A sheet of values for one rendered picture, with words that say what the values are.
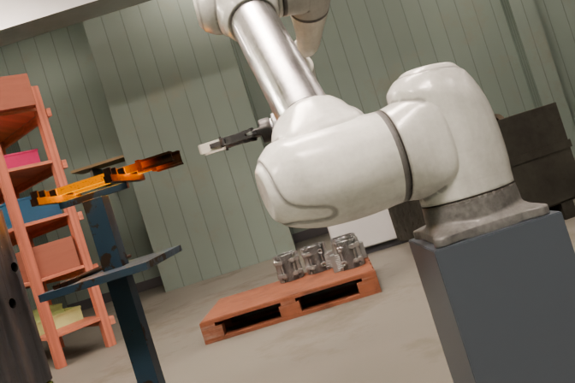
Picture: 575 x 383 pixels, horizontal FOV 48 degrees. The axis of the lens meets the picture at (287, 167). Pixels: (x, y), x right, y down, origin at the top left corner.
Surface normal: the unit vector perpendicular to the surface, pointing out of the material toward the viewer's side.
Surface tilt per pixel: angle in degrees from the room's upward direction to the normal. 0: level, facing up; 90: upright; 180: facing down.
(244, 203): 90
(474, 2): 90
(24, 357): 90
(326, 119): 42
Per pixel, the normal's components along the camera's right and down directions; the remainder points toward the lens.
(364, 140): 0.02, -0.48
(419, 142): 0.05, -0.10
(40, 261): 0.57, -0.20
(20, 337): 0.93, -0.30
